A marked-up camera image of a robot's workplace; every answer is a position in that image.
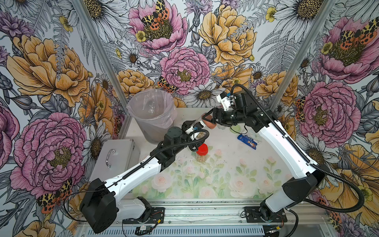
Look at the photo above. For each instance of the red lid peanut jar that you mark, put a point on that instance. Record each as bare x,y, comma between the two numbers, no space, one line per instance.
202,153

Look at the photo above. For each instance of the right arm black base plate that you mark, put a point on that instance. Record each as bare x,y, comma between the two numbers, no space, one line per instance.
258,214

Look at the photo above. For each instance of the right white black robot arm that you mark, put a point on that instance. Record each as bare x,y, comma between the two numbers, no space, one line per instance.
305,178

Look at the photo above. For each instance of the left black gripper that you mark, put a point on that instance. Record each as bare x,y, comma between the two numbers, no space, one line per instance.
186,124

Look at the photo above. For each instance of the right aluminium corner post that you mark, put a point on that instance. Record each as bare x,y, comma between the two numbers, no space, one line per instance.
315,28

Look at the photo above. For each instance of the left aluminium corner post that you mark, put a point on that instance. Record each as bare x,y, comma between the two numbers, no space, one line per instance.
91,32

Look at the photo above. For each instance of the silver aluminium case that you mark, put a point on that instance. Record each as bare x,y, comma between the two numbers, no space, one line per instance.
116,157

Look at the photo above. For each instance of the aluminium corner post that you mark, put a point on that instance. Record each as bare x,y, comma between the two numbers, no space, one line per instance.
91,32
315,28

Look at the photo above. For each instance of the mesh bin with pink bag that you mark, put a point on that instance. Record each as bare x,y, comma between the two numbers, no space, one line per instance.
154,111

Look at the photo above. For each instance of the aluminium rail frame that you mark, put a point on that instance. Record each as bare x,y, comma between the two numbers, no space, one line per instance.
218,218

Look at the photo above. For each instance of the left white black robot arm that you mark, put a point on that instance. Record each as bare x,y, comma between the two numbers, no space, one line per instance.
102,205

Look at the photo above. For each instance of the blue gauze bandage packet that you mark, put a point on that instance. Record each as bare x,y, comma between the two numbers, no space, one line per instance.
247,140

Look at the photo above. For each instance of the brown lid peanut jar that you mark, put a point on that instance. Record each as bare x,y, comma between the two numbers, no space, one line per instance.
201,134

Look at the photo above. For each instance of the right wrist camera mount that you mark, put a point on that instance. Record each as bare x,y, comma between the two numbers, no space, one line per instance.
226,101

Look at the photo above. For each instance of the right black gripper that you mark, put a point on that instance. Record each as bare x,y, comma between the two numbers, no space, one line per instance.
215,111

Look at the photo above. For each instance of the light green jar lid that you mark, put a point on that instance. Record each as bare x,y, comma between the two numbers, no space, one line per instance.
235,129

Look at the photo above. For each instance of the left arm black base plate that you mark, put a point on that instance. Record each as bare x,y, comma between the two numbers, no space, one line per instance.
155,215

